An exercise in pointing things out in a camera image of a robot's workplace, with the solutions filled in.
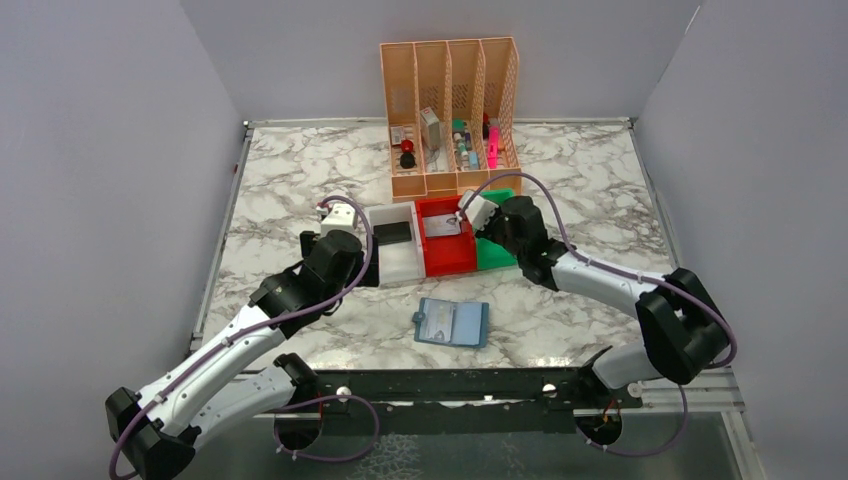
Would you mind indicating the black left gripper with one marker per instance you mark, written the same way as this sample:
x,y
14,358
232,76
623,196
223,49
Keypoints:
x,y
370,276

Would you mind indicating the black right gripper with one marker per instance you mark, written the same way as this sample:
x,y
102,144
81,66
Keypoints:
x,y
486,232

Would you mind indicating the blue leather card holder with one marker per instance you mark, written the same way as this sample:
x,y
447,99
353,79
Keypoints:
x,y
452,324

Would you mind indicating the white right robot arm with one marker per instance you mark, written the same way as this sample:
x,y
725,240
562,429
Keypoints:
x,y
681,335

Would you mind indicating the black card in white bin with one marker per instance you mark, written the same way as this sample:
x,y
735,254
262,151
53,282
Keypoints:
x,y
393,233

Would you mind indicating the white card in red bin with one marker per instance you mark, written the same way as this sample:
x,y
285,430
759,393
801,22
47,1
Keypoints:
x,y
441,226

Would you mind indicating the green plastic bin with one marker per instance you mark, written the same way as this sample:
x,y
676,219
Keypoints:
x,y
489,254

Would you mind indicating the translucent white plastic bin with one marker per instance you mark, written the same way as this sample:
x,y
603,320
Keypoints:
x,y
399,262

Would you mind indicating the red plastic bin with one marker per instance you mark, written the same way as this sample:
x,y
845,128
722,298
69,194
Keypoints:
x,y
446,255

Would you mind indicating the small bottles in organizer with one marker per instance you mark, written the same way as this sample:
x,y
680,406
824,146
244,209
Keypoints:
x,y
465,153

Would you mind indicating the pink highlighter marker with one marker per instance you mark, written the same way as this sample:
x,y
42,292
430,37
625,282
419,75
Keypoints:
x,y
493,147

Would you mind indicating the red black stamp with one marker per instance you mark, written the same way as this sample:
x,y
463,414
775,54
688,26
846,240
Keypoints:
x,y
407,159

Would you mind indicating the orange file organizer rack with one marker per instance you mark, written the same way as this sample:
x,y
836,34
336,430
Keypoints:
x,y
471,79

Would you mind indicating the white box in organizer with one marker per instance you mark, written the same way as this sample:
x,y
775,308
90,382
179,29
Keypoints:
x,y
430,127

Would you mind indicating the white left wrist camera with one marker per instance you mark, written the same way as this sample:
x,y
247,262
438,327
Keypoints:
x,y
338,216

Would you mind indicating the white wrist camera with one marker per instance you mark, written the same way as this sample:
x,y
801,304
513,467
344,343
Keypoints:
x,y
475,210
338,216

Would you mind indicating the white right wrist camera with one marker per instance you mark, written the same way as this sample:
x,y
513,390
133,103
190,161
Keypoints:
x,y
475,210

